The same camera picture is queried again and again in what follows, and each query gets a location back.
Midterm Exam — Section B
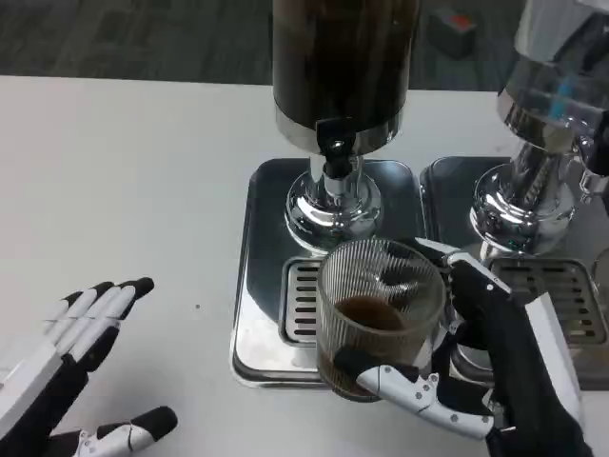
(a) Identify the clear ribbed glass cup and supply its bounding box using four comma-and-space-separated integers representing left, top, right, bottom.
315, 238, 449, 404

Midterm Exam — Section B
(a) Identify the drink dispenser with clear tank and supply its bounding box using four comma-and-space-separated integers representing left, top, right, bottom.
467, 0, 609, 261

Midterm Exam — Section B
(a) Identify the steel drip tray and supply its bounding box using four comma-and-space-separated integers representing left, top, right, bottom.
420, 155, 609, 391
231, 156, 430, 390

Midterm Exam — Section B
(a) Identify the steel slotted drip grid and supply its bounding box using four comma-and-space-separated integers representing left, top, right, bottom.
281, 257, 327, 345
489, 258, 609, 348

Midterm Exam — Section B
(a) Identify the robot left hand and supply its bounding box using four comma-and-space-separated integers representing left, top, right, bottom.
0, 276, 180, 457

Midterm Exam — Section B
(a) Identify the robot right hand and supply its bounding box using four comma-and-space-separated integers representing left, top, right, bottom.
332, 236, 597, 457

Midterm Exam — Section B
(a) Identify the black box with red patch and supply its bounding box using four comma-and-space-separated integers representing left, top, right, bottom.
424, 8, 479, 61

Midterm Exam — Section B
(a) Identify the black dispenser tap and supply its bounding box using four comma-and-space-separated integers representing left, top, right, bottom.
314, 115, 367, 180

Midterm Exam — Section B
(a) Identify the drink dispenser with dark tank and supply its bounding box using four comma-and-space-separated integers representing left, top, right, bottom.
269, 0, 424, 253

